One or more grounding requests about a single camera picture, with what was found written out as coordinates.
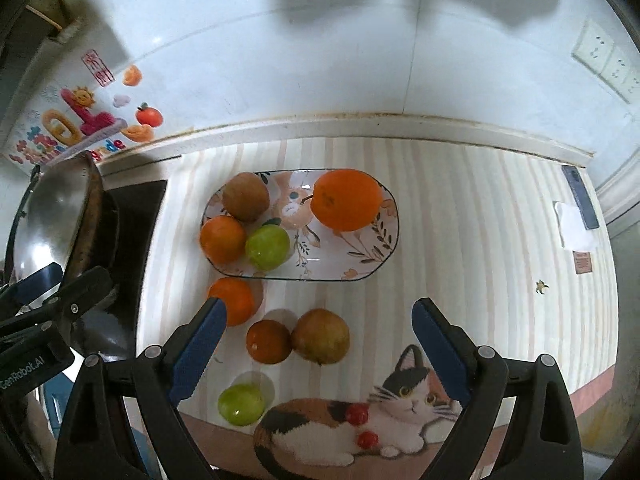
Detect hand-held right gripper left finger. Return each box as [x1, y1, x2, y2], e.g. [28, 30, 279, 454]
[52, 296, 228, 480]

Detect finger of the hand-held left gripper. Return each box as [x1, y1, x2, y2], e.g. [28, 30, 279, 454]
[0, 262, 66, 312]
[0, 266, 115, 345]

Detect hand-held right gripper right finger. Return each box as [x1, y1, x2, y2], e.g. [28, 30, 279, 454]
[411, 297, 586, 480]

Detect green plum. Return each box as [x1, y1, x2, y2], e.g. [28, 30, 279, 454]
[217, 383, 265, 427]
[244, 224, 291, 270]

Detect small orange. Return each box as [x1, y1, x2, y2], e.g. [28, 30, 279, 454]
[199, 215, 247, 266]
[207, 277, 256, 327]

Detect dark reddish orange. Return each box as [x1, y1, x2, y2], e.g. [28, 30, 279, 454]
[245, 319, 293, 365]

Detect brown round pear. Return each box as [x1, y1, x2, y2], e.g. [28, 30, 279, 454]
[291, 308, 351, 365]

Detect oval floral plate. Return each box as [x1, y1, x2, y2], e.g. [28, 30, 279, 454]
[200, 167, 401, 282]

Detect blue box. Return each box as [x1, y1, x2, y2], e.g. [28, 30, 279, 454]
[42, 369, 77, 428]

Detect metal wok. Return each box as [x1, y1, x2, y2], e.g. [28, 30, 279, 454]
[4, 151, 122, 288]

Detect black stove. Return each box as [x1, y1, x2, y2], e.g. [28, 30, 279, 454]
[70, 179, 169, 363]

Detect cat printed striped mat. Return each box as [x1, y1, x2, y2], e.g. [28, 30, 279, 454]
[134, 136, 622, 480]

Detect brown kiwi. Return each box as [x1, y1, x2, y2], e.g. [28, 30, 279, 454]
[221, 172, 271, 223]

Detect white paper sheet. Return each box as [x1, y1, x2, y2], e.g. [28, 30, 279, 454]
[552, 200, 603, 251]

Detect large orange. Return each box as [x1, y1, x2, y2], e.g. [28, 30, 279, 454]
[310, 168, 384, 232]

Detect dark blue flat device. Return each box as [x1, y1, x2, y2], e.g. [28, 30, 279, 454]
[560, 163, 600, 231]

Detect colourful wall sticker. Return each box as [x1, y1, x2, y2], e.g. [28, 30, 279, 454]
[7, 49, 166, 167]

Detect white wall socket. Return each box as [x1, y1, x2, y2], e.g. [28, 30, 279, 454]
[599, 46, 640, 107]
[572, 17, 615, 77]

